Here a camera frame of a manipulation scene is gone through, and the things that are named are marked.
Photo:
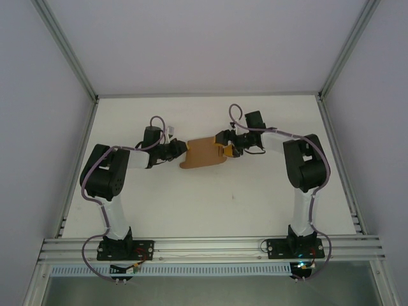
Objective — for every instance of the brown cardboard box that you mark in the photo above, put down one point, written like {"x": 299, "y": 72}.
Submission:
{"x": 201, "y": 153}

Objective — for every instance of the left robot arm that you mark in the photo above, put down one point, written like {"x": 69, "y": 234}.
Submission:
{"x": 105, "y": 172}

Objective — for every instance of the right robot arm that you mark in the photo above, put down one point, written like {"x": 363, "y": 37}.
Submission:
{"x": 306, "y": 165}

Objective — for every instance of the grey metal panel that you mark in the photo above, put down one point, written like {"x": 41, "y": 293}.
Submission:
{"x": 207, "y": 291}

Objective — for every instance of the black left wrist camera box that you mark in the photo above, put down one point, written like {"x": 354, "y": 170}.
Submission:
{"x": 151, "y": 137}

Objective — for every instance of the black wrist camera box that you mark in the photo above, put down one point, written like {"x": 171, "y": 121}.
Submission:
{"x": 151, "y": 137}
{"x": 255, "y": 120}

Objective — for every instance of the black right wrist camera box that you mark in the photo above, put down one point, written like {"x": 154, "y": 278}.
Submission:
{"x": 255, "y": 120}

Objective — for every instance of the aluminium side frame rail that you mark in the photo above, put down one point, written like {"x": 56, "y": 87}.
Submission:
{"x": 342, "y": 165}
{"x": 78, "y": 165}

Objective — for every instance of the wide aluminium mounting rail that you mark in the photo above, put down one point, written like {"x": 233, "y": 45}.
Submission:
{"x": 207, "y": 247}

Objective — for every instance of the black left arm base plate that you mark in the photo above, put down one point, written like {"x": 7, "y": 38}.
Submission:
{"x": 143, "y": 250}

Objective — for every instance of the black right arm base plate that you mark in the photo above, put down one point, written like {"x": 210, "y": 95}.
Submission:
{"x": 277, "y": 248}

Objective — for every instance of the aluminium corner frame post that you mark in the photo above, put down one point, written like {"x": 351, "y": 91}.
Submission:
{"x": 349, "y": 48}
{"x": 67, "y": 51}

